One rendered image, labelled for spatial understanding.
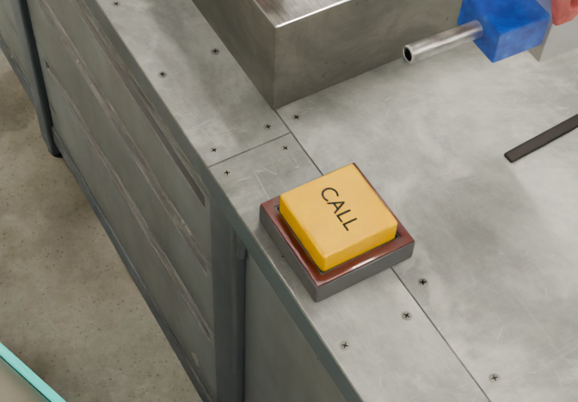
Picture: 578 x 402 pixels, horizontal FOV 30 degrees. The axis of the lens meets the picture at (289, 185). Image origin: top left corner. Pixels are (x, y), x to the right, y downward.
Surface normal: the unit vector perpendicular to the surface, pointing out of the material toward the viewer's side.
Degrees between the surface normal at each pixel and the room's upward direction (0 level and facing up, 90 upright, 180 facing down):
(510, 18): 2
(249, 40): 90
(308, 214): 0
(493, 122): 0
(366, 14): 90
